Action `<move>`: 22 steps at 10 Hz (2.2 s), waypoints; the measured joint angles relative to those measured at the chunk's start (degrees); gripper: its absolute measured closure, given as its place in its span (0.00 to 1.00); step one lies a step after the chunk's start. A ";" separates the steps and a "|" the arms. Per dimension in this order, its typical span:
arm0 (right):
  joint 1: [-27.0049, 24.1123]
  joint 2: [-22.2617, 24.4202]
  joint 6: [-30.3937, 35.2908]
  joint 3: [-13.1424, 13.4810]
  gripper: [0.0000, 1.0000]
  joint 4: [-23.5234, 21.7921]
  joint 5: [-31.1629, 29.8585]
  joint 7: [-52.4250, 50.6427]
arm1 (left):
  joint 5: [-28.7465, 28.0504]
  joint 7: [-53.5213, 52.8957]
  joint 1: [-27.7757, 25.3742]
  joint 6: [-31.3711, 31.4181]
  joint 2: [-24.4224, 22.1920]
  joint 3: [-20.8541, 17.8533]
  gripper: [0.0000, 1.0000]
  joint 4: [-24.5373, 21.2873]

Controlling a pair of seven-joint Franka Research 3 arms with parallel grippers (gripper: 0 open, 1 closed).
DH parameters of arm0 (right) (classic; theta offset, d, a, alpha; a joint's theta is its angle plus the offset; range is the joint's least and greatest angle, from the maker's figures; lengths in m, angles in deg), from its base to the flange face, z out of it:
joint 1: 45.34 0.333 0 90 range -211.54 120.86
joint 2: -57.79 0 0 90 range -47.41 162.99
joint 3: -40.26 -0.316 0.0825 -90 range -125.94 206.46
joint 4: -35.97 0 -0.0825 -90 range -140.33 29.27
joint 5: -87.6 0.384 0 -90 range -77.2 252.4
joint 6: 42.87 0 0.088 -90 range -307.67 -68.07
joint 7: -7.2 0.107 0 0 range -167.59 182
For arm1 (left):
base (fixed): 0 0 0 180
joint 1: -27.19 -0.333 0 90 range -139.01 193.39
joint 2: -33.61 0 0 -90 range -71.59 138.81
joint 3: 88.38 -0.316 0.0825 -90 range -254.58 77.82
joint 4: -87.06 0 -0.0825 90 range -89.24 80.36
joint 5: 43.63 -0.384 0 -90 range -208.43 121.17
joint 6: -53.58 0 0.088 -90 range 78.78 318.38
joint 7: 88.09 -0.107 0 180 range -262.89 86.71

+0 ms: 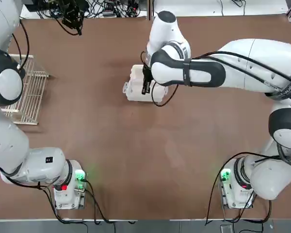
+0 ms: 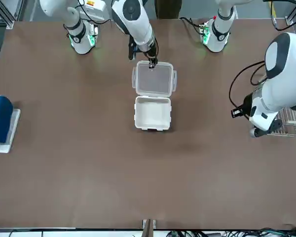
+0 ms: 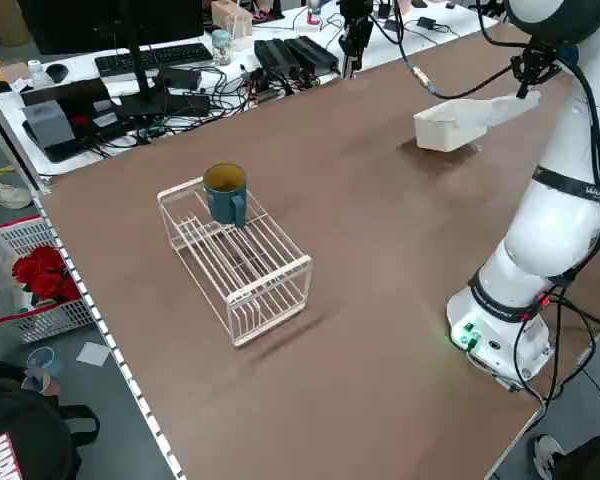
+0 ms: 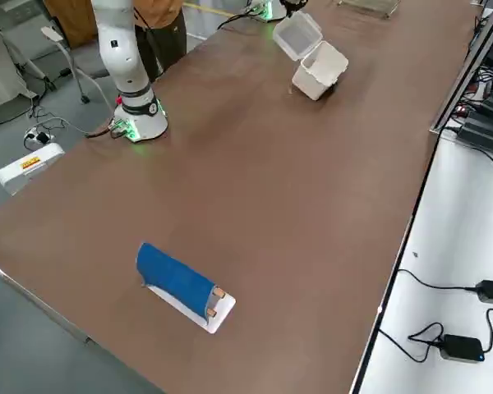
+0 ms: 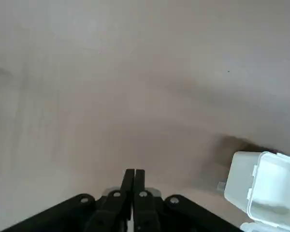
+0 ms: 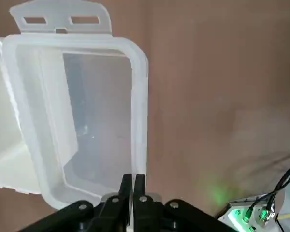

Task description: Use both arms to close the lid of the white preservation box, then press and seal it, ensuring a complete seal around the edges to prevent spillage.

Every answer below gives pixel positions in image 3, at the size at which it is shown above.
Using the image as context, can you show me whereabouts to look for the white plastic preservation box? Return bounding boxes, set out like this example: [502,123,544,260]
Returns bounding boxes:
[412,99,487,153]

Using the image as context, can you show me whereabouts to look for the black backpack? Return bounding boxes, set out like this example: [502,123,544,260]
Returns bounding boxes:
[0,357,101,480]

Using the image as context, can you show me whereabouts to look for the aluminium table edge rail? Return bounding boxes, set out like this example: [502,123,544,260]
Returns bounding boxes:
[29,194,187,480]

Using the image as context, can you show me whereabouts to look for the red and white basket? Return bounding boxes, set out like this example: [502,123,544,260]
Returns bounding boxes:
[0,214,95,345]

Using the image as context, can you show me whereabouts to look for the clear jar with lid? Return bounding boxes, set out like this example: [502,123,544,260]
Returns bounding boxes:
[211,28,235,66]

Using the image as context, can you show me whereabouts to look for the teal mug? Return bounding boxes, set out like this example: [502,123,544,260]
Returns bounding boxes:
[202,162,249,230]

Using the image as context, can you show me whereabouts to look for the grey box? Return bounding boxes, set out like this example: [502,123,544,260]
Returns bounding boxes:
[22,99,75,151]

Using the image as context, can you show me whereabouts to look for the person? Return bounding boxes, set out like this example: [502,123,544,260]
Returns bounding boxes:
[531,428,600,480]

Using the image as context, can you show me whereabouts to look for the black base cable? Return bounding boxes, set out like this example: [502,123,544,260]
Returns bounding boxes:
[512,287,600,426]

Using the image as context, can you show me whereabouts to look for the black keyboard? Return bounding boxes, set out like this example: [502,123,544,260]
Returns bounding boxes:
[93,42,215,79]

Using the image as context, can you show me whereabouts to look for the white wire rack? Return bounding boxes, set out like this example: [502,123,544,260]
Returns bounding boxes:
[156,174,314,350]

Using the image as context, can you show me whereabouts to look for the white sneaker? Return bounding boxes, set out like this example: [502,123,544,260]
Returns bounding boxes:
[0,179,32,210]

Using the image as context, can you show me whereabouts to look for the red flowers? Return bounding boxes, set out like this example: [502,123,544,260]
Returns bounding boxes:
[11,244,82,305]

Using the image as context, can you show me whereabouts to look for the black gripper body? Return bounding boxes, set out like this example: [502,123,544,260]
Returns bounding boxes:
[523,44,556,65]

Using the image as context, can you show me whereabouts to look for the white desk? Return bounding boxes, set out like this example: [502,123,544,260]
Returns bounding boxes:
[0,0,486,177]

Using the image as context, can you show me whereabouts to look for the tan cardboard box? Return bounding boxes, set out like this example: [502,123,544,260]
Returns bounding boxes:
[210,0,254,39]

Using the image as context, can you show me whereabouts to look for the black monitor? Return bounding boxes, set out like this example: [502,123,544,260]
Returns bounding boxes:
[29,0,211,121]

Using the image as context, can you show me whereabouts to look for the white card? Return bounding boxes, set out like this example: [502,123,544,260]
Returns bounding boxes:
[75,342,113,366]

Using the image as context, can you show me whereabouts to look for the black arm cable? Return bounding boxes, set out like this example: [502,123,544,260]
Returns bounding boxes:
[554,47,600,211]

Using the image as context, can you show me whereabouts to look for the black flat box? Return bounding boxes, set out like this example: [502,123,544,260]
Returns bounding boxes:
[19,78,112,109]

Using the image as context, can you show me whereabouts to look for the black cable silver connector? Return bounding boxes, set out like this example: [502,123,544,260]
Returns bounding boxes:
[392,0,529,100]

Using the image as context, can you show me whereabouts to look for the black power supply brick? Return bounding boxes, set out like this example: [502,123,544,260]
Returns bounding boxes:
[283,35,341,72]
[253,38,301,77]

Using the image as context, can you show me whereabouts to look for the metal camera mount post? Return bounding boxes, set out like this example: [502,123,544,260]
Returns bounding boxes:
[337,0,377,81]

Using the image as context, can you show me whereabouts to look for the clear plastic cup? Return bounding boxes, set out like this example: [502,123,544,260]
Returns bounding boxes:
[22,347,64,396]

